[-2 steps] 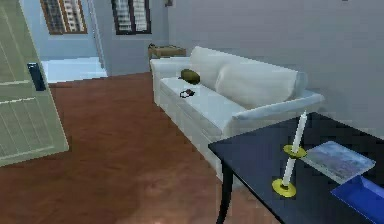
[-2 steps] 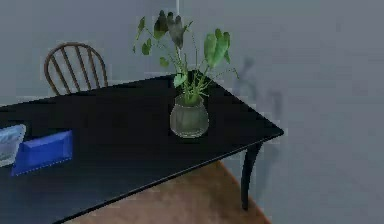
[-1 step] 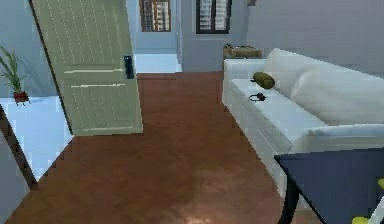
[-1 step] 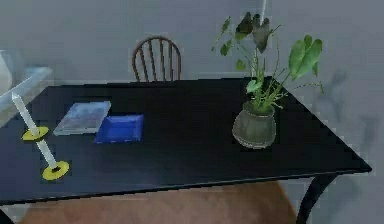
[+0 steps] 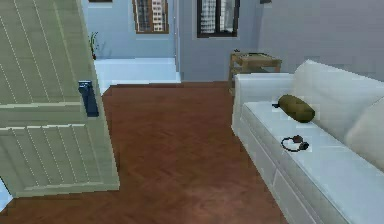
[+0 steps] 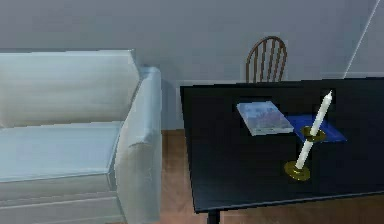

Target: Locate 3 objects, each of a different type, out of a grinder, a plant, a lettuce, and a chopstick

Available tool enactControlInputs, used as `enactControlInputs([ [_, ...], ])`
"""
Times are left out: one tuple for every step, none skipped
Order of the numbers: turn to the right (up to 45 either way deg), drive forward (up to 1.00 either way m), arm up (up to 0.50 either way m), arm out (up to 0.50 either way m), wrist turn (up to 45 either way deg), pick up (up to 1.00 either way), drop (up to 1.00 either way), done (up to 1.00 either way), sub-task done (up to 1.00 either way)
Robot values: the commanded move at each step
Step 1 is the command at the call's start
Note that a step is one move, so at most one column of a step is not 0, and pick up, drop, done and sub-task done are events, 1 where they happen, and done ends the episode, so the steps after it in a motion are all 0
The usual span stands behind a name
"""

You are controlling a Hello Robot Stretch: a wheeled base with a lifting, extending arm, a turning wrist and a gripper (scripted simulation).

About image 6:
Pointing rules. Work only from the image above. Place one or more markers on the pale blue sofa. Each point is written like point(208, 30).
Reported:
point(66, 146)

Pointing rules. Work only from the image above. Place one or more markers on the brown wooden chair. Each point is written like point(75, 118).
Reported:
point(266, 60)

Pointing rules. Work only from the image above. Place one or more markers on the white candle in brass holder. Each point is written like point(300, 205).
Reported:
point(308, 146)

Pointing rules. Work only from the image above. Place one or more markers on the blue book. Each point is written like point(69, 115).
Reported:
point(333, 135)

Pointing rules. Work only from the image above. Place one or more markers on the pale grey book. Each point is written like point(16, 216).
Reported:
point(265, 118)

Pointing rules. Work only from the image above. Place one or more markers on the black table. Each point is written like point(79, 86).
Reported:
point(240, 166)

